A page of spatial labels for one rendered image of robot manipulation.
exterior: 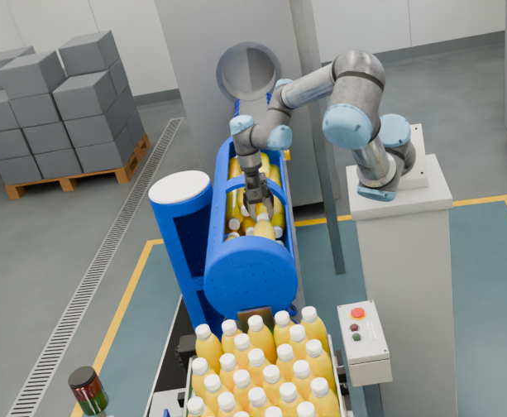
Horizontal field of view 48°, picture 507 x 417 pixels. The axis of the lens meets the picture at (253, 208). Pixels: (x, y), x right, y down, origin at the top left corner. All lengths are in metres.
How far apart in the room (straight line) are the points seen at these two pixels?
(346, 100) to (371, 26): 5.40
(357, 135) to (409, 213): 0.61
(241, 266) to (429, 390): 1.08
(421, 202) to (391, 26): 4.98
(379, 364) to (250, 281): 0.47
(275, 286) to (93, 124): 3.68
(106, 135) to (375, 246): 3.59
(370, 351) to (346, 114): 0.57
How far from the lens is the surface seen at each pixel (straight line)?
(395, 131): 1.78
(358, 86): 1.38
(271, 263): 1.69
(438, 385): 2.46
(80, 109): 5.19
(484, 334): 3.10
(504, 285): 3.38
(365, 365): 1.48
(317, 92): 1.59
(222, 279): 1.73
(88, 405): 1.43
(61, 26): 7.29
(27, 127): 5.47
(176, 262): 2.67
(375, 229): 1.95
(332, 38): 6.75
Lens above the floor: 2.14
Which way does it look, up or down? 30 degrees down
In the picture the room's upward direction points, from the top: 14 degrees counter-clockwise
